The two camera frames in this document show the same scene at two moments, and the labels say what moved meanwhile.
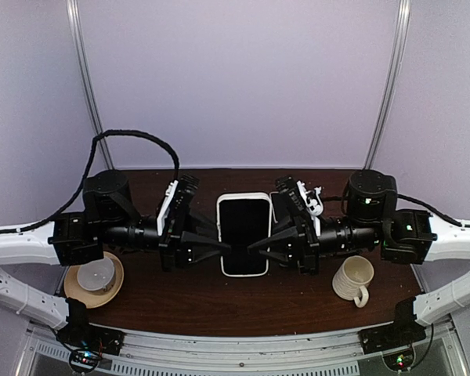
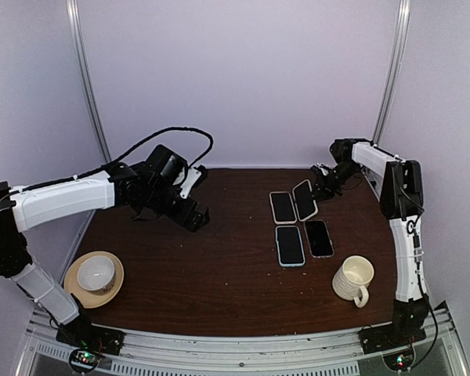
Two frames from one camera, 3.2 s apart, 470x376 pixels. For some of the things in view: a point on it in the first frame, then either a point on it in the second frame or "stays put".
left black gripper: (180, 247) to (194, 223)
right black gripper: (302, 249) to (326, 189)
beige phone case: (244, 219) to (305, 205)
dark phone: (244, 222) to (304, 200)
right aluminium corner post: (392, 83) stays put
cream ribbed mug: (352, 279) stays put
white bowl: (95, 275) stays put
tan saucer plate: (73, 287) stays put
